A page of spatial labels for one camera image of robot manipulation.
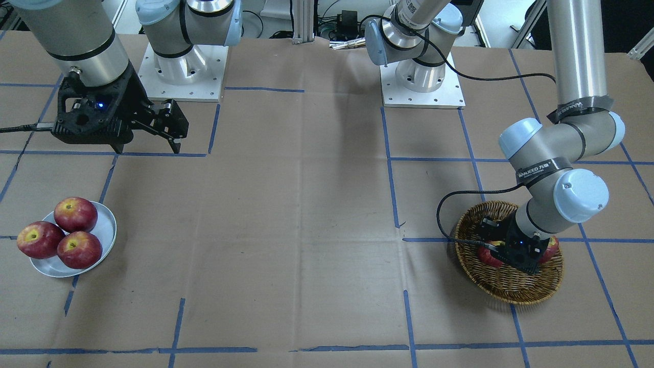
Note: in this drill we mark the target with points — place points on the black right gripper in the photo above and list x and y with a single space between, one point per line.
134 93

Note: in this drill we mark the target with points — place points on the red apple plate front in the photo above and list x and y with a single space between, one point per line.
79 250

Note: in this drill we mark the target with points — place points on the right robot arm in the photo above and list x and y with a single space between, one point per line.
79 35

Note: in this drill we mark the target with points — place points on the woven wicker basket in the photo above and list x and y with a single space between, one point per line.
505 283

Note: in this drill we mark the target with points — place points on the white round plate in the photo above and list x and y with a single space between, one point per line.
105 230

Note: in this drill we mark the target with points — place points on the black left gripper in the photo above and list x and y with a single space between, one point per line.
491 225

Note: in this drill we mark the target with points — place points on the red yellow apple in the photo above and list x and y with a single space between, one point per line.
484 255

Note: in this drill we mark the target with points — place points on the black power adapter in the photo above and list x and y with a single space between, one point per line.
347 25

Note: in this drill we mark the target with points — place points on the aluminium frame post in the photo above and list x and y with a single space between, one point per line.
303 21

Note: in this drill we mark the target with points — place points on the red apple plate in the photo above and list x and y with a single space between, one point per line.
76 214
79 250
40 240

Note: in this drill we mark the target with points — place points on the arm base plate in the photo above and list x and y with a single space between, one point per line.
204 82
449 94

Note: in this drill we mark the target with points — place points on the dark red apple in basket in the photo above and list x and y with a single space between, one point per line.
552 248

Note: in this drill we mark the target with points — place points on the red apple plate back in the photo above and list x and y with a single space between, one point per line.
76 214

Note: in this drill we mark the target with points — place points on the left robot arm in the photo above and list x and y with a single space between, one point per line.
418 36

